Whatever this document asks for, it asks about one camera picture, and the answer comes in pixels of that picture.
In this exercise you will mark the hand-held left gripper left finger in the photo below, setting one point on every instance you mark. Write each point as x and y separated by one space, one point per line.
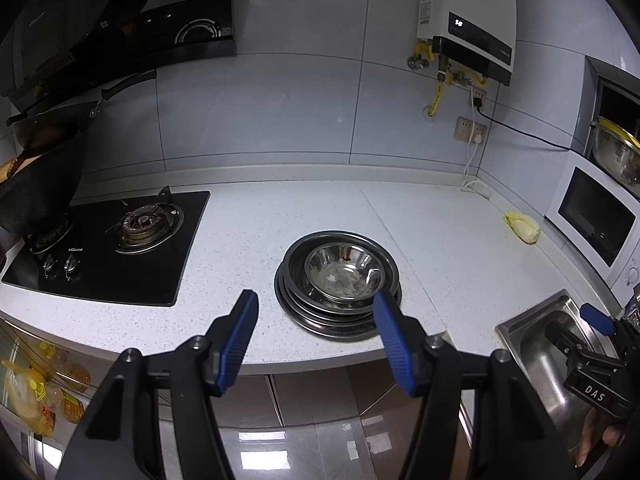
240 345

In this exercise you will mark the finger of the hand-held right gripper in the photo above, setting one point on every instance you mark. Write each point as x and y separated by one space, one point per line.
597 317
565 337

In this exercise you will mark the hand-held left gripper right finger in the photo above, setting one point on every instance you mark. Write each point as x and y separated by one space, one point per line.
395 345

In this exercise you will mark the large steel plate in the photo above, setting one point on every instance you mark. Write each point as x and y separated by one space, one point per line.
320 331

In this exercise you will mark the large steel bowl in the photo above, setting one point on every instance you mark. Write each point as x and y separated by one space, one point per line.
295 260

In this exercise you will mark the medium steel bowl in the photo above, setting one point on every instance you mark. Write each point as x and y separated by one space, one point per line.
315 260

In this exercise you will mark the person's right hand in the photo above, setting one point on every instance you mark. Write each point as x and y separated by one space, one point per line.
592 435

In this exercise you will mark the stainless steel sink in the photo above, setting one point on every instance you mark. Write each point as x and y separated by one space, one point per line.
540 355

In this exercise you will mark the white microwave oven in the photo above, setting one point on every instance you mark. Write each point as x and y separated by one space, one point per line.
590 215

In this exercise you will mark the black glass gas stove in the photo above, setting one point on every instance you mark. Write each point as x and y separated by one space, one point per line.
150 280

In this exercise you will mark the napa cabbage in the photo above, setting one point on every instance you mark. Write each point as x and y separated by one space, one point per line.
522 227

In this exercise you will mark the gas burner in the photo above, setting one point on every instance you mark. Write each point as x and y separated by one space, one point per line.
50 237
145 225

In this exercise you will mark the cooking oil bottle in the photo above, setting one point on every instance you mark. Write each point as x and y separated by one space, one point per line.
75 375

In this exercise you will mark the stove knob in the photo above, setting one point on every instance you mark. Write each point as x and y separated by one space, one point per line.
50 264
71 262

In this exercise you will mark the yellow oil bottle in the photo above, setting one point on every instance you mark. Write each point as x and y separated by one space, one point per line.
25 395

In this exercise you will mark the wooden pot lid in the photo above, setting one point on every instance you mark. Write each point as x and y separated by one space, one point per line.
7 167

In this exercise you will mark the white gas water heater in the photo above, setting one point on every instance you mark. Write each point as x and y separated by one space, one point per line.
470 5

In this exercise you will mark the black range hood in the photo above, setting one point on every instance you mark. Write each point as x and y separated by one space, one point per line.
75 0

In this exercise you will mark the double wall socket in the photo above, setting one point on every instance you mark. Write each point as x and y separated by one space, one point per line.
471 131

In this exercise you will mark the single wall socket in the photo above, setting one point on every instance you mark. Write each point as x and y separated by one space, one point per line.
479 97

